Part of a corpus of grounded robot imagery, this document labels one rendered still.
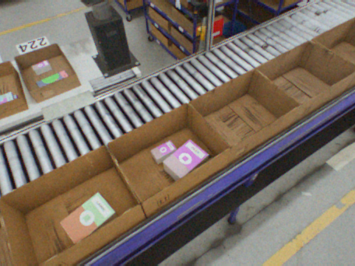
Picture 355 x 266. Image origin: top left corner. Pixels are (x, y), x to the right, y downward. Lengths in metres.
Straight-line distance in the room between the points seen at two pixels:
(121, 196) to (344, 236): 1.62
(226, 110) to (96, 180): 0.71
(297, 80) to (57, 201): 1.33
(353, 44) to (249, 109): 0.87
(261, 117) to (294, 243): 1.03
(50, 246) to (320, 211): 1.77
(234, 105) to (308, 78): 0.47
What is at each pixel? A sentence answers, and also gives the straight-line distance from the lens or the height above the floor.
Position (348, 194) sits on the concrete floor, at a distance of 2.36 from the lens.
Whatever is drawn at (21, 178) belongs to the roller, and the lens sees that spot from 1.48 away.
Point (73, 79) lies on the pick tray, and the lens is 1.72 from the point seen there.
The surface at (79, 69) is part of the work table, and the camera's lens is 1.89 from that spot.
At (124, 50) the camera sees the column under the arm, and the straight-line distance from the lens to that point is 1.75.
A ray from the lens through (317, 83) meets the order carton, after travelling 1.59.
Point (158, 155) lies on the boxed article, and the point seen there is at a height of 0.93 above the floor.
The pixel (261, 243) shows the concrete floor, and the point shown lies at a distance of 1.97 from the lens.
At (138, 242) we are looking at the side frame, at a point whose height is 0.91.
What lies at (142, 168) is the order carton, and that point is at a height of 0.89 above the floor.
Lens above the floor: 1.86
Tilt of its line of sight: 54 degrees down
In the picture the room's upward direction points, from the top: 2 degrees counter-clockwise
